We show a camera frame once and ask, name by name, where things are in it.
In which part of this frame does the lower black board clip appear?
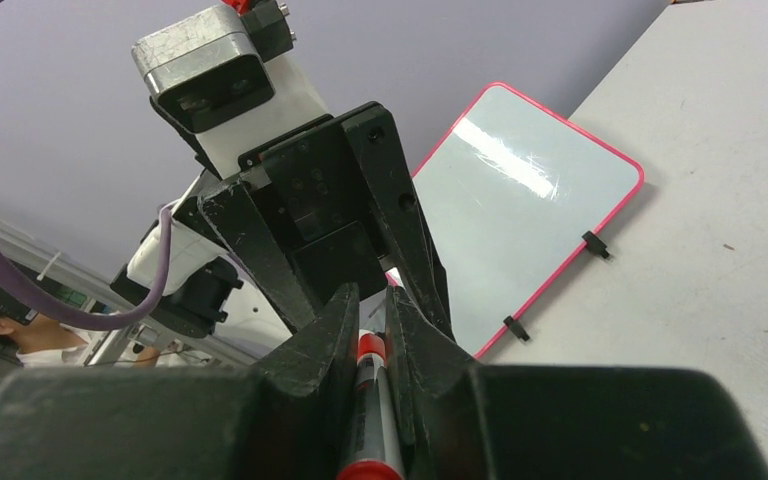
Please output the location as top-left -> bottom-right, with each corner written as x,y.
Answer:
503,316 -> 531,342

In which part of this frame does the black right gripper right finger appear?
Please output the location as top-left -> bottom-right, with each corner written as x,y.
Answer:
386,287 -> 768,479

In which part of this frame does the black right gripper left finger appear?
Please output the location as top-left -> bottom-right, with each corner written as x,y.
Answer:
0,284 -> 359,479

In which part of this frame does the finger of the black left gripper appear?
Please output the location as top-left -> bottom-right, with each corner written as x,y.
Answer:
344,102 -> 454,339
197,180 -> 315,333

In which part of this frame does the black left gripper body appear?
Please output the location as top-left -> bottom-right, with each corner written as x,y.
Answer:
152,95 -> 418,280

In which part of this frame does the pink framed whiteboard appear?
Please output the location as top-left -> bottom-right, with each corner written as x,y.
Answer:
412,82 -> 645,358

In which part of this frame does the upper black board clip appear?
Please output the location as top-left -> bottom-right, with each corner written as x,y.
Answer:
582,231 -> 611,260

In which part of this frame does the person in background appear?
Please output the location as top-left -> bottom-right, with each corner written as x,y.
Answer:
0,298 -> 160,370

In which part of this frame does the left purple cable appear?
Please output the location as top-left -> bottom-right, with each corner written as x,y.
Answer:
0,0 -> 175,333

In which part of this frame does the red whiteboard marker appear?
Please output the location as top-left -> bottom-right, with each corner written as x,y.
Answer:
337,331 -> 406,480

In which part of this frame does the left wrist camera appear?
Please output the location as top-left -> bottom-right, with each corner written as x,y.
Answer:
131,1 -> 330,179

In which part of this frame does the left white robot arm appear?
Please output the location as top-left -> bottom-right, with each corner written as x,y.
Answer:
153,102 -> 452,338

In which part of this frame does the black board clip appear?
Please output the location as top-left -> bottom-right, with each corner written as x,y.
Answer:
582,231 -> 611,260
503,316 -> 531,342

